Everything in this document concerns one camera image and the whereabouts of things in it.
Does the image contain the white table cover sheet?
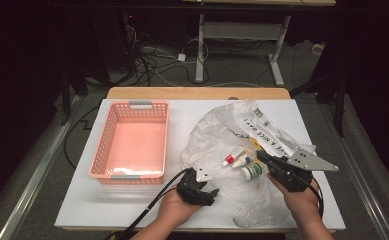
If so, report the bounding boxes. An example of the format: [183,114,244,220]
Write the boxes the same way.
[53,98,347,231]

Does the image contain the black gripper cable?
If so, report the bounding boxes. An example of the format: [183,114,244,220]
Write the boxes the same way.
[104,167,192,240]
[309,177,326,220]

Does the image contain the clear printed plastic bag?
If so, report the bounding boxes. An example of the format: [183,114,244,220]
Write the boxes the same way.
[179,98,318,230]

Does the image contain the red and white tube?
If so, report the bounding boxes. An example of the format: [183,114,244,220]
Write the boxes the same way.
[220,149,247,168]

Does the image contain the metal floor rail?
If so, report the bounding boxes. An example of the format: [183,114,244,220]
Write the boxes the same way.
[0,95,84,240]
[317,102,389,240]

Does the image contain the person's right hand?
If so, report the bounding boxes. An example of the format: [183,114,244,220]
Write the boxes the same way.
[267,172,322,222]

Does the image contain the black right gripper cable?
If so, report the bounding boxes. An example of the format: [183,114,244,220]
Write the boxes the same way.
[309,177,326,220]

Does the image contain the tangle of floor cables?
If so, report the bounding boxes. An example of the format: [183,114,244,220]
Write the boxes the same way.
[124,24,210,88]

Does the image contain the white power strip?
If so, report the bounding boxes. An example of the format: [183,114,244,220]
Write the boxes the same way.
[311,42,326,57]

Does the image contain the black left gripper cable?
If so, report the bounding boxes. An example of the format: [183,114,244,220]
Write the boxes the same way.
[104,167,192,240]

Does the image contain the pink plastic basket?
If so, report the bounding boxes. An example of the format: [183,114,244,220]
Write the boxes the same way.
[88,99,171,186]

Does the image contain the black floor cable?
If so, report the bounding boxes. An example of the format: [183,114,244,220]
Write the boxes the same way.
[63,104,100,170]

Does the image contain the wooden table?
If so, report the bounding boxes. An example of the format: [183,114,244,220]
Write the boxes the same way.
[105,86,292,101]

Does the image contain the black stand leg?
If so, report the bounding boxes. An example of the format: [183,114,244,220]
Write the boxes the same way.
[59,64,72,127]
[289,64,347,138]

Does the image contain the white metal desk frame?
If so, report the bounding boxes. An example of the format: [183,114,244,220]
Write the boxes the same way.
[181,0,337,88]

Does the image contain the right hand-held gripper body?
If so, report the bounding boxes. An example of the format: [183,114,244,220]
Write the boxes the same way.
[267,148,340,194]

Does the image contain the white jar with green label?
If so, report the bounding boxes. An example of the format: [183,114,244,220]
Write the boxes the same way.
[240,162,264,182]

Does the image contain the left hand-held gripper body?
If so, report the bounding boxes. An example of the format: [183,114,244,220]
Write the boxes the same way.
[175,165,217,207]

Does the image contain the person's left hand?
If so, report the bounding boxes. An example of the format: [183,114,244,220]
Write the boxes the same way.
[157,191,204,228]

